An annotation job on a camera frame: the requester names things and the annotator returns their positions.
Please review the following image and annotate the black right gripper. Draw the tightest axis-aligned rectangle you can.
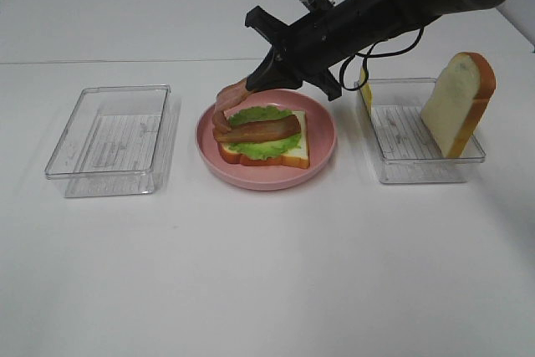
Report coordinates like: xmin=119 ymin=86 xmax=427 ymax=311
xmin=245 ymin=0 xmax=393 ymax=100

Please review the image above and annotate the bacon strip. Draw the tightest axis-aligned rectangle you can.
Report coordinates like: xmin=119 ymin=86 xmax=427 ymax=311
xmin=212 ymin=78 xmax=251 ymax=133
xmin=213 ymin=115 xmax=301 ymax=143

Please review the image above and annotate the green lettuce leaf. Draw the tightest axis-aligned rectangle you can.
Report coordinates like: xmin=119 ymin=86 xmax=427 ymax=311
xmin=222 ymin=105 xmax=308 ymax=161

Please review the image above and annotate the bread slice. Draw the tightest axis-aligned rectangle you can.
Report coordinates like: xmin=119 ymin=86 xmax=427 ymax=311
xmin=420 ymin=52 xmax=497 ymax=159
xmin=217 ymin=106 xmax=310 ymax=169

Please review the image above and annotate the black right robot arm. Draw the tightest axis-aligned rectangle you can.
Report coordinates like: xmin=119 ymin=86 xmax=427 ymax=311
xmin=245 ymin=0 xmax=506 ymax=100

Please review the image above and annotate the pink round plate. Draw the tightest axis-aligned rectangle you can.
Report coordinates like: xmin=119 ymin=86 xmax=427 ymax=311
xmin=196 ymin=89 xmax=337 ymax=191

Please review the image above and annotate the yellow cheese slice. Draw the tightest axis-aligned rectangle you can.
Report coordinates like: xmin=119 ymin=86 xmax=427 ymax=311
xmin=359 ymin=67 xmax=373 ymax=116

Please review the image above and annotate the clear plastic right tray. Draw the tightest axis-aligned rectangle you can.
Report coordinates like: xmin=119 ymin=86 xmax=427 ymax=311
xmin=356 ymin=77 xmax=486 ymax=185

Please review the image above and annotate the clear plastic tray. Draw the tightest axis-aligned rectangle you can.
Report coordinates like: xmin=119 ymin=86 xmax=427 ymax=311
xmin=44 ymin=85 xmax=175 ymax=198
xmin=356 ymin=77 xmax=486 ymax=185

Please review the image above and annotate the clear plastic left tray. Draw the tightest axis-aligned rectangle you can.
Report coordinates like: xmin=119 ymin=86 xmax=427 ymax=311
xmin=44 ymin=85 xmax=175 ymax=198

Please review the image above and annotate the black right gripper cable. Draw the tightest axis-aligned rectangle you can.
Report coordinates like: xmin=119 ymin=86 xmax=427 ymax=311
xmin=338 ymin=26 xmax=425 ymax=91

